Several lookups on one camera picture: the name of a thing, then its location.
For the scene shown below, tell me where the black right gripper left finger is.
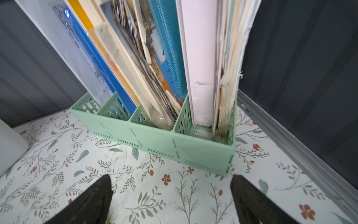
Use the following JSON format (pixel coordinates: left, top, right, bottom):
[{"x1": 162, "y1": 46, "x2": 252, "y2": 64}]
[{"x1": 46, "y1": 175, "x2": 113, "y2": 224}]

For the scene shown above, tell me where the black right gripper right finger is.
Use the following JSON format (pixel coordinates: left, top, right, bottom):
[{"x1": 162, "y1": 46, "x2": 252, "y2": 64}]
[{"x1": 230, "y1": 175, "x2": 297, "y2": 224}]

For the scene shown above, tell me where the translucent white storage box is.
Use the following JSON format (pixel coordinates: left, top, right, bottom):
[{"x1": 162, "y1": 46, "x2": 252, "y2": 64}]
[{"x1": 0, "y1": 120, "x2": 29, "y2": 175}]

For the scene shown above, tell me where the floral table mat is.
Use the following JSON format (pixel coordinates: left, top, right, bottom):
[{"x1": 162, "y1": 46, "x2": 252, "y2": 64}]
[{"x1": 1, "y1": 109, "x2": 351, "y2": 224}]

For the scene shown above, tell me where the green plastic file organizer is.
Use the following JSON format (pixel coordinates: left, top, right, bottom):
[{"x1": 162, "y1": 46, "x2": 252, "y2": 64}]
[{"x1": 70, "y1": 93, "x2": 236, "y2": 176}]

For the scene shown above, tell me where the worn paper stack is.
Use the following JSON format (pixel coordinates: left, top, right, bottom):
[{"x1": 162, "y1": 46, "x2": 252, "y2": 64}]
[{"x1": 212, "y1": 0, "x2": 261, "y2": 137}]

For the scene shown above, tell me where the white thick binder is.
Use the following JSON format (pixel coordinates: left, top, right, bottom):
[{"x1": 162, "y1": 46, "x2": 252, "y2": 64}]
[{"x1": 176, "y1": 1, "x2": 219, "y2": 127}]

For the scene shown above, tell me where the blue folder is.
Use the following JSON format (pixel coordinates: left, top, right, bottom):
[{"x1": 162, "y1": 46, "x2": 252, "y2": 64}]
[{"x1": 64, "y1": 1, "x2": 140, "y2": 114}]

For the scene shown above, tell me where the teal perforated folder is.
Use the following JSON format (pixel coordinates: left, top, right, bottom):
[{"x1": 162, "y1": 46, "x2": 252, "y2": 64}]
[{"x1": 148, "y1": 1, "x2": 187, "y2": 102}]

